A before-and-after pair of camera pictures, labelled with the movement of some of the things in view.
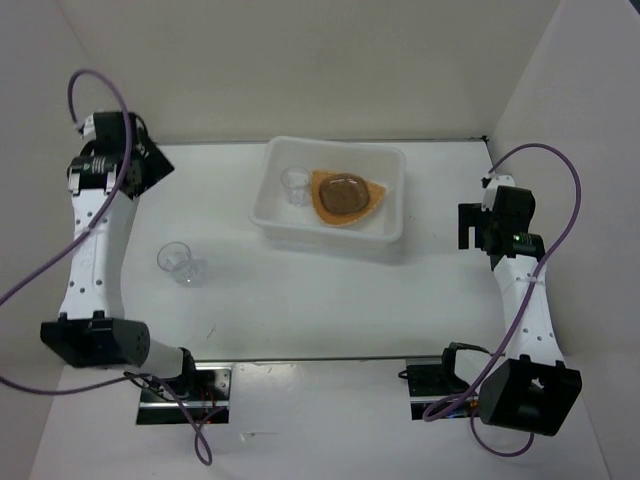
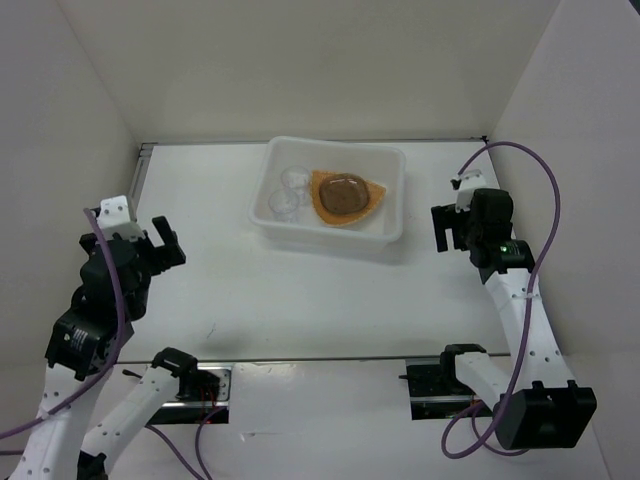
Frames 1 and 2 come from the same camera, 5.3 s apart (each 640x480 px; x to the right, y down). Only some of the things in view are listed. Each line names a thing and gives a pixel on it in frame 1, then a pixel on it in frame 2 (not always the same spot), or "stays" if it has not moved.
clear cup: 176,258 -> 283,203
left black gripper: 159,166 -> 170,253
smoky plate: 344,193 stays
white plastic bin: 385,165 stays
